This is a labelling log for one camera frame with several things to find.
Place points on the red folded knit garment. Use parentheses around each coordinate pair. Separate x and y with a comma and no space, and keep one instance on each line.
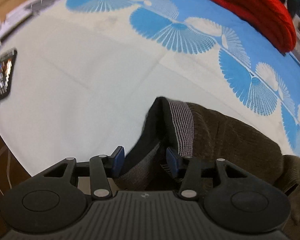
(270,17)

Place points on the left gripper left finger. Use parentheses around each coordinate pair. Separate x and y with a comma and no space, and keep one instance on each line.
(101,168)

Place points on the blue white patterned bedsheet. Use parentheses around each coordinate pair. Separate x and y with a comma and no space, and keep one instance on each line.
(87,72)

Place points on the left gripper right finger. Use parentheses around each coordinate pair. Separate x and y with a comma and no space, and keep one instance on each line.
(188,171)

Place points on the black smartphone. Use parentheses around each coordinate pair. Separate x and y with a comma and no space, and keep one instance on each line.
(7,64)

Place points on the dark brown knit pants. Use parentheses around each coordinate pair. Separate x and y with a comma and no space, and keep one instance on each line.
(195,131)

